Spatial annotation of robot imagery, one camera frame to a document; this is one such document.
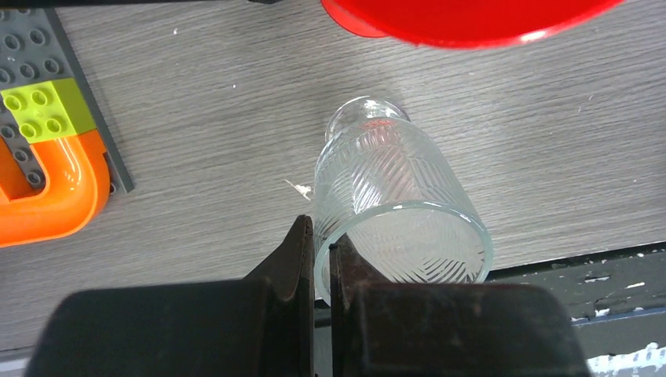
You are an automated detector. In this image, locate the grey lego baseplate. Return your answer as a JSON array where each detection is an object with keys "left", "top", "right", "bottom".
[{"left": 1, "top": 8, "right": 135, "bottom": 194}]

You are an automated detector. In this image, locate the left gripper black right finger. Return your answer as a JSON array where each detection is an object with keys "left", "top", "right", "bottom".
[{"left": 329, "top": 236, "right": 590, "bottom": 376}]

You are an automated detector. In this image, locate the red wine glass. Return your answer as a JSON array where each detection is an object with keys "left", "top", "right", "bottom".
[{"left": 321, "top": 0, "right": 619, "bottom": 49}]

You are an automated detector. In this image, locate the clear wine glass front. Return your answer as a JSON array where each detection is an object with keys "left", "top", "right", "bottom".
[{"left": 313, "top": 96, "right": 494, "bottom": 302}]

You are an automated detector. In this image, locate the orange letter toy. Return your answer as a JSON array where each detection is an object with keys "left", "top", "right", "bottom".
[{"left": 1, "top": 130, "right": 111, "bottom": 247}]

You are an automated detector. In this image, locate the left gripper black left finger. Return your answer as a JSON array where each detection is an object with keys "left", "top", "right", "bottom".
[{"left": 25, "top": 215, "right": 314, "bottom": 376}]

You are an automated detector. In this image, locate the green lego brick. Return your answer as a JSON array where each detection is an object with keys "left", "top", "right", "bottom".
[{"left": 1, "top": 78, "right": 97, "bottom": 145}]

